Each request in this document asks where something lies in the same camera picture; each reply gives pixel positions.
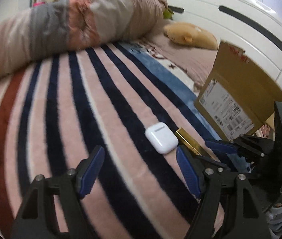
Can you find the pink clothes pile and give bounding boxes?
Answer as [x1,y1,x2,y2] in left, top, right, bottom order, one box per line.
[258,124,274,138]

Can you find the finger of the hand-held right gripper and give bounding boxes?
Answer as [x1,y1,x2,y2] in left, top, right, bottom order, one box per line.
[197,155,231,170]
[205,140,240,155]

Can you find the tan plush toy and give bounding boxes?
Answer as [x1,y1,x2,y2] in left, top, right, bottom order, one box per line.
[163,22,218,50]

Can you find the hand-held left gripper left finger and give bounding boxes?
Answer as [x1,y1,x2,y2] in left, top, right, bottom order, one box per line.
[11,145,106,239]

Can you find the white earbuds case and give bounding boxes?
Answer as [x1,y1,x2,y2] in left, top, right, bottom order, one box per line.
[144,122,179,154]

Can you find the green plush toy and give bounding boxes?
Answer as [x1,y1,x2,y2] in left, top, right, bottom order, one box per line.
[163,8,175,20]

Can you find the striped blanket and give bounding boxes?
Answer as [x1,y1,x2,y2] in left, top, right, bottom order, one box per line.
[0,42,231,239]

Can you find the brown cardboard box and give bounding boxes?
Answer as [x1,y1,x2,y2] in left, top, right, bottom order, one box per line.
[193,40,282,141]

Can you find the rolled pink grey quilt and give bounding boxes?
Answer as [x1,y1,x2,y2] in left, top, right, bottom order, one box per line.
[0,0,169,91]

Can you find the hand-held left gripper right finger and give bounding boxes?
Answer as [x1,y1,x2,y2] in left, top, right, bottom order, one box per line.
[176,146,272,239]

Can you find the gold lipstick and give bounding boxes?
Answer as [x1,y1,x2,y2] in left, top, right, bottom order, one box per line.
[175,128,207,158]

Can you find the pink bed sheet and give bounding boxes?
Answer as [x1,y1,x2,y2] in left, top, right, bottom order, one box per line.
[146,33,219,92]

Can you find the white bed headboard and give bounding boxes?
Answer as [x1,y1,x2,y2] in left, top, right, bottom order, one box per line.
[153,0,282,90]

